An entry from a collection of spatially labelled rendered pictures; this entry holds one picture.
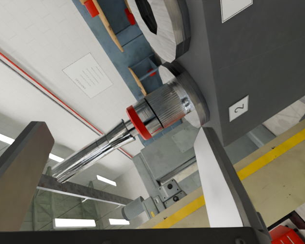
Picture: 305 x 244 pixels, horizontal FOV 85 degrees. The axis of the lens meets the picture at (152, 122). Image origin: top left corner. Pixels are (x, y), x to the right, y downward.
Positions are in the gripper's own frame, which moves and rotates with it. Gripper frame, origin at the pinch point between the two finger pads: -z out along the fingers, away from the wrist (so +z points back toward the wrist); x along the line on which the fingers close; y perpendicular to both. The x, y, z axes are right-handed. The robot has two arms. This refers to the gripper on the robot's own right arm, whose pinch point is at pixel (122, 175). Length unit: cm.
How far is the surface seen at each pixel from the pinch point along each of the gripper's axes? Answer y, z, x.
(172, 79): 0.6, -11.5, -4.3
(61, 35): 131, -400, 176
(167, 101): 2.5, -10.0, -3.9
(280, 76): -1.6, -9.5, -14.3
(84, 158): 8.7, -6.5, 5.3
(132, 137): 6.6, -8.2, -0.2
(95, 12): 75, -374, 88
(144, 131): 5.2, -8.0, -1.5
